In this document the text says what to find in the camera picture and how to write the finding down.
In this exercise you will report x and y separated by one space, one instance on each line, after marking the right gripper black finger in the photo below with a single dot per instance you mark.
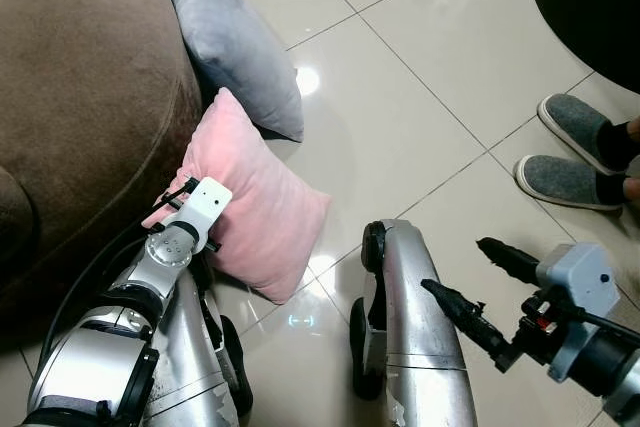
510 259
470 325

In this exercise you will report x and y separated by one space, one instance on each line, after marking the pink pillow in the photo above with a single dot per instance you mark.
260 197

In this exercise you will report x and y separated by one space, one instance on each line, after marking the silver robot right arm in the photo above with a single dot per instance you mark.
605 362

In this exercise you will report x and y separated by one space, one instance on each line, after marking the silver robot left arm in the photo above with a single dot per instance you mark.
90 367

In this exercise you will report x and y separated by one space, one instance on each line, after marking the brown velvet round sofa chair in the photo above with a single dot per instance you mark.
80 97

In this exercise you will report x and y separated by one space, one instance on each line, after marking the silver robot left leg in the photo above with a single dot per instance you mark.
190 367

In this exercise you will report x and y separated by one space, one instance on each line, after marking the person leg black sock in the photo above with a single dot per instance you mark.
618 145
615 189

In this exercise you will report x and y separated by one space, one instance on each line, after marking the black round seat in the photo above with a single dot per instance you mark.
590 7

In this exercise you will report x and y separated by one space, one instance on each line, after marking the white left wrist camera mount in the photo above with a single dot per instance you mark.
207 205

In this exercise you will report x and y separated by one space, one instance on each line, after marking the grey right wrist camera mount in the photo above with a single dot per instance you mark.
585 272

